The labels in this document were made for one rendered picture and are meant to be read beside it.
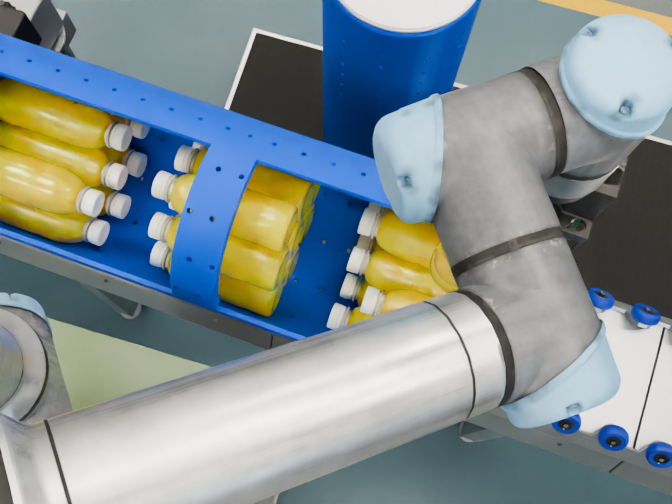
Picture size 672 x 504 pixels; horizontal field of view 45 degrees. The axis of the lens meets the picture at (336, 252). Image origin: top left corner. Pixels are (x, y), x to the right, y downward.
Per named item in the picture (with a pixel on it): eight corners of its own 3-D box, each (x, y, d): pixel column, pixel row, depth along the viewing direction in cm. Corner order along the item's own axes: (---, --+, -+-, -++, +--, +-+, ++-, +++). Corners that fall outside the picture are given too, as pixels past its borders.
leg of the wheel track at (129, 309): (136, 322, 226) (66, 267, 165) (117, 315, 226) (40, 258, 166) (144, 302, 227) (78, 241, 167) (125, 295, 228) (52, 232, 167)
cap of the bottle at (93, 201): (88, 186, 118) (99, 190, 117) (97, 190, 121) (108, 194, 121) (78, 211, 117) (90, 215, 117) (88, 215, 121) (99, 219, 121)
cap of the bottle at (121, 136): (121, 140, 123) (132, 144, 123) (109, 152, 120) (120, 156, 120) (123, 118, 121) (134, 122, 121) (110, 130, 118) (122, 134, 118)
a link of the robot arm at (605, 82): (537, 27, 50) (662, -13, 51) (500, 105, 61) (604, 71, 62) (590, 139, 48) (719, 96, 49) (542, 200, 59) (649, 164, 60)
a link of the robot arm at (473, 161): (434, 265, 48) (603, 207, 49) (370, 96, 50) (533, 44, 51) (416, 286, 56) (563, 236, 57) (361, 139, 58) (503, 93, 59)
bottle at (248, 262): (285, 250, 113) (161, 206, 114) (270, 297, 114) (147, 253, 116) (294, 243, 120) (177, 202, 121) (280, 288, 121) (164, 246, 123)
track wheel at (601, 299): (613, 314, 129) (618, 303, 128) (585, 304, 129) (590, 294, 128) (610, 302, 133) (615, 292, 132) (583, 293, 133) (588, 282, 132)
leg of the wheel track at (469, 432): (475, 445, 218) (533, 435, 158) (455, 437, 219) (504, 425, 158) (482, 424, 220) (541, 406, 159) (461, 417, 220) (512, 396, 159)
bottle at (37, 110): (16, 106, 127) (127, 145, 125) (-11, 126, 121) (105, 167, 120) (15, 65, 123) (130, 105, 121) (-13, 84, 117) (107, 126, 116)
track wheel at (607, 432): (634, 439, 122) (634, 429, 124) (605, 428, 123) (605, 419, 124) (621, 457, 125) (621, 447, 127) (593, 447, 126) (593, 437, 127)
